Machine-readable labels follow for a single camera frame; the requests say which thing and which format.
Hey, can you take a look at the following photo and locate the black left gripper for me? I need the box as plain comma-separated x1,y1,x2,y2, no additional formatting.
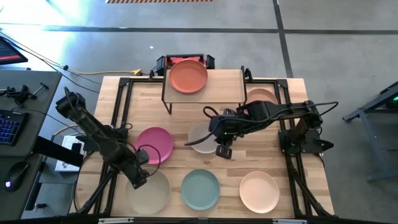
119,154,151,190

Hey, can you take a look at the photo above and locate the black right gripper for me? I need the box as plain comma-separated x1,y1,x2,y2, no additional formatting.
208,114,249,160

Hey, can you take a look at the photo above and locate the magenta plate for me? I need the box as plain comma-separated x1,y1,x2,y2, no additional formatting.
134,126,174,165

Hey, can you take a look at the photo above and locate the teal plate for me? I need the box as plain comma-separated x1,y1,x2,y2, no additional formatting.
180,169,221,211

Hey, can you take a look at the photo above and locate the terracotta plate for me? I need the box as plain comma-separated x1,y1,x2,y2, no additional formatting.
246,88,279,105

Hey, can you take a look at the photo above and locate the orange plate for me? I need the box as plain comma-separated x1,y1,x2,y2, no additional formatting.
169,58,208,94

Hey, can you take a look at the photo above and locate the wooden shelf with black legs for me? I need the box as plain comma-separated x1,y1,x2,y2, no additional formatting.
160,67,249,115

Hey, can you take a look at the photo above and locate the cream white plate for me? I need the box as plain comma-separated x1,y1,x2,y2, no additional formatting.
125,167,171,215

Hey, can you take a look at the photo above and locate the grey beige plate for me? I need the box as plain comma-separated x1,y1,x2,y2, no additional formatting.
187,119,222,154

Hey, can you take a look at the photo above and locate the peach plate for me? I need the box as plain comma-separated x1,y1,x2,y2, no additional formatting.
239,170,280,214

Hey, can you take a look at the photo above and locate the white power strip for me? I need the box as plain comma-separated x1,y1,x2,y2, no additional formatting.
55,134,84,173

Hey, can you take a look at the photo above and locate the red and black power box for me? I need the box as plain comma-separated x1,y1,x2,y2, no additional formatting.
155,54,216,77

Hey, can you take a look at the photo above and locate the black computer mouse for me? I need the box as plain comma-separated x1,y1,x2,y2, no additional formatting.
4,161,30,192

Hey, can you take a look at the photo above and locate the grey desk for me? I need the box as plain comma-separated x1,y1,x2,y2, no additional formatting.
0,68,63,220

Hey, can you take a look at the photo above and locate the black backlit keyboard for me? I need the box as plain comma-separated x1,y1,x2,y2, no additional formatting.
0,109,30,146

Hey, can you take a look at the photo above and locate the grey metal cart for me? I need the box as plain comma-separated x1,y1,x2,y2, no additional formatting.
341,80,398,183

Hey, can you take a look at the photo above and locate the black desk clamp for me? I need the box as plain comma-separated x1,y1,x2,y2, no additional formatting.
0,82,50,106

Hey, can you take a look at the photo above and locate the desk computer monitor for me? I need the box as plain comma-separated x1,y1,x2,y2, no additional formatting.
0,36,29,65

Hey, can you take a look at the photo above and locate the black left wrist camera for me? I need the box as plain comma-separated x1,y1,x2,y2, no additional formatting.
136,149,150,164

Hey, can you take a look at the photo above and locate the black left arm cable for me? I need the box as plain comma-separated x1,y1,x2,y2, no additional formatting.
136,144,162,175

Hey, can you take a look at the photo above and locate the black aluminium table frame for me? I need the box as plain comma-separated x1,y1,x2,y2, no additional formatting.
67,76,336,224

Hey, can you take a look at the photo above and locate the yellow extension cord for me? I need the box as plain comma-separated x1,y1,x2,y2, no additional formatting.
67,68,143,77

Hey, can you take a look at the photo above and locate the black floor cable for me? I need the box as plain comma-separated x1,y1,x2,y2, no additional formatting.
0,30,69,71

